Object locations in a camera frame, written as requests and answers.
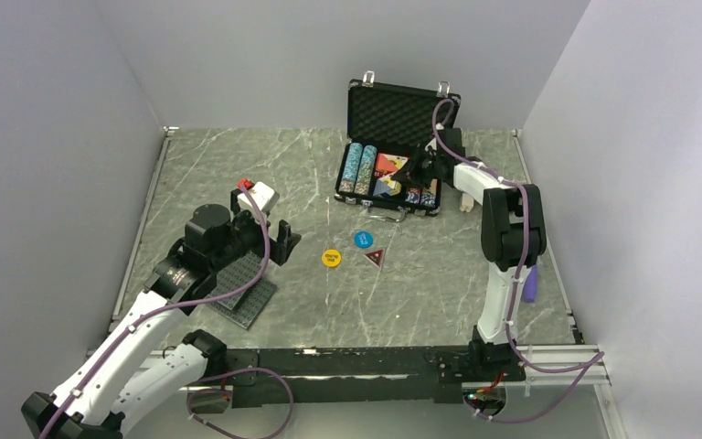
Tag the black poker chip case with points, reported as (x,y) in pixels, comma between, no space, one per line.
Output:
(396,120)

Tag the blue and grey chip stack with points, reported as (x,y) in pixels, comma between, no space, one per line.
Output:
(350,167)

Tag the red backed card deck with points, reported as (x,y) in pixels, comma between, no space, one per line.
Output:
(387,164)

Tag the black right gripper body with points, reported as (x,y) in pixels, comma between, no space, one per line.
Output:
(430,162)

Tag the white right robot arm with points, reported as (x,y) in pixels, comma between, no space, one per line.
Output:
(513,236)

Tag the colourful toy brick figure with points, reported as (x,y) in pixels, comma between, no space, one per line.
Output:
(467,203)

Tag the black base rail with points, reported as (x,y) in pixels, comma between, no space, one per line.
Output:
(441,374)

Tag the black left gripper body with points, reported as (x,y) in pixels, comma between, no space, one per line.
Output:
(252,231)

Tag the large dark grey baseplate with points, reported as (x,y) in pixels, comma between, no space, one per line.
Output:
(237,274)

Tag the black triangular all-in marker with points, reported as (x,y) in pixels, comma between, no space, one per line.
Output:
(376,257)

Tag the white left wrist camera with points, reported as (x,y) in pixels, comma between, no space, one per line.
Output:
(257,194)

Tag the lower dark grey baseplate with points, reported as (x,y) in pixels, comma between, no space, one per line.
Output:
(243,309)

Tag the purple red blue chip stack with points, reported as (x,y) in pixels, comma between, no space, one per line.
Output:
(413,195)

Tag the purple toy microphone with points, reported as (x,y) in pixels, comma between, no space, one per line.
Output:
(529,292)

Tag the yellow and blue chip stack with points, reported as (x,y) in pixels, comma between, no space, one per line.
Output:
(428,198)

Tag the blue small blind button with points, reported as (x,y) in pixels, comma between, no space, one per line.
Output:
(363,239)

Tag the green and grey chip stack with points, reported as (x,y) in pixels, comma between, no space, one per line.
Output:
(365,170)

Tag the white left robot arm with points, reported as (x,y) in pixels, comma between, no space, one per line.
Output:
(223,253)

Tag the yellow big blind button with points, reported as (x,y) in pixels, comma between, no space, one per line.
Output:
(331,258)

